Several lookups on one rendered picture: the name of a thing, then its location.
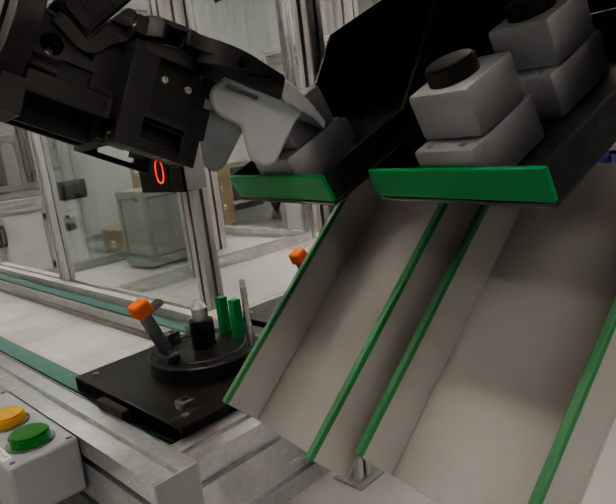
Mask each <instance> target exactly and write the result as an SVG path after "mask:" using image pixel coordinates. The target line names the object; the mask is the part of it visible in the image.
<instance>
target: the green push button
mask: <svg viewBox="0 0 616 504"><path fill-rule="evenodd" d="M50 436H51V431H50V426H49V425H48V424H45V423H42V422H37V423H31V424H27V425H24V426H22V427H20V428H18V429H16V430H14V431H13V432H12V433H11V434H10V435H9V436H8V438H7V441H8V445H9V448H10V449H11V450H14V451H22V450H27V449H31V448H34V447H36V446H39V445H41V444H42V443H44V442H46V441H47V440H48V439H49V438H50Z"/></svg>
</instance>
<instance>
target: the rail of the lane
mask: <svg viewBox="0 0 616 504"><path fill-rule="evenodd" d="M2 391H7V392H9V393H10V394H12V395H13V396H15V397H17V398H18V399H20V400H21V401H23V402H24V403H26V404H27V405H29V406H30V407H32V408H33V409H35V410H36V411H38V412H39V413H41V414H42V415H44V416H45V417H47V418H48V419H50V420H51V421H53V422H54V423H56V424H57V425H59V426H60V427H62V428H63V429H65V430H66V431H68V432H69V433H71V434H72V435H74V436H75V437H77V439H78V443H79V448H80V452H81V457H82V461H83V466H84V470H85V475H86V479H87V484H88V486H87V488H86V489H84V490H82V491H80V492H78V493H77V494H75V495H73V496H71V497H69V498H70V499H71V500H72V501H73V502H75V503H76V504H205V500H204V494H203V489H202V483H201V477H200V471H199V466H198V462H197V461H196V460H195V459H193V458H191V457H189V456H187V455H185V454H184V453H182V452H180V451H178V450H176V449H174V448H173V447H171V446H169V445H167V444H165V443H163V442H162V441H160V440H158V439H156V438H154V437H152V436H151V435H149V434H147V433H145V432H143V431H141V430H140V429H138V428H136V427H134V426H132V425H130V424H131V423H132V421H131V416H130V411H129V409H127V408H125V407H123V406H122V405H120V404H118V403H116V402H114V401H112V400H110V399H108V398H106V397H101V398H99V399H97V404H98V407H97V406H96V405H94V404H92V403H90V402H88V401H86V400H85V399H83V398H81V397H79V396H77V395H75V394H74V393H72V392H70V391H68V390H66V389H65V388H63V387H61V386H59V385H57V384H55V383H54V382H52V381H50V380H48V379H46V378H44V377H43V376H41V375H39V374H37V373H35V372H33V371H32V370H30V369H28V368H26V367H24V366H22V365H21V364H19V363H17V362H15V361H13V360H11V359H10V358H8V357H6V356H4V355H2V354H0V393H1V392H2Z"/></svg>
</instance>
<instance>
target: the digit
mask: <svg viewBox="0 0 616 504"><path fill-rule="evenodd" d="M150 171H151V177H152V182H153V188H154V189H171V188H170V182H169V176H168V170H167V165H166V164H164V163H161V162H158V161H155V160H152V159H151V161H150Z"/></svg>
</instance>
